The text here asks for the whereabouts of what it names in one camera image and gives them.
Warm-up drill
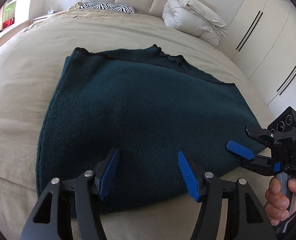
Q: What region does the dark teal knit sweater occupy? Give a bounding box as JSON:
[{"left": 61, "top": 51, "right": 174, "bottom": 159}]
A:
[{"left": 36, "top": 46, "right": 264, "bottom": 213}]

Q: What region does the white bedside table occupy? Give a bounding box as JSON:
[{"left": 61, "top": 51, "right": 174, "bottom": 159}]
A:
[{"left": 31, "top": 12, "right": 56, "bottom": 24}]

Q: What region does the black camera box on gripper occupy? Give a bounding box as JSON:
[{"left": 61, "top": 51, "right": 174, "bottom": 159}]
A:
[{"left": 267, "top": 106, "right": 296, "bottom": 132}]

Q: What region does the white wall shelf unit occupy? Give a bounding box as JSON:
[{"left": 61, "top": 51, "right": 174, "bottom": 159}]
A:
[{"left": 0, "top": 0, "right": 17, "bottom": 32}]

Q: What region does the zebra print pillow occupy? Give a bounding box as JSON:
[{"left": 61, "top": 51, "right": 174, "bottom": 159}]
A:
[{"left": 79, "top": 1, "right": 135, "bottom": 14}]

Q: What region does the white wardrobe with black handles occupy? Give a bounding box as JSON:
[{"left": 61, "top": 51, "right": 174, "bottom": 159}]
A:
[{"left": 219, "top": 0, "right": 296, "bottom": 117}]

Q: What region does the white folded duvet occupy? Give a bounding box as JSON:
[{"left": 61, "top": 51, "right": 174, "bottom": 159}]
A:
[{"left": 162, "top": 0, "right": 228, "bottom": 47}]

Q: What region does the person's right hand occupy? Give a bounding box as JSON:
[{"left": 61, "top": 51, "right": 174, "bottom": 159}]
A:
[{"left": 264, "top": 178, "right": 296, "bottom": 226}]

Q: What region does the red box on shelf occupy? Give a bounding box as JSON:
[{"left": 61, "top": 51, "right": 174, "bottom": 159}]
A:
[{"left": 3, "top": 17, "right": 15, "bottom": 29}]

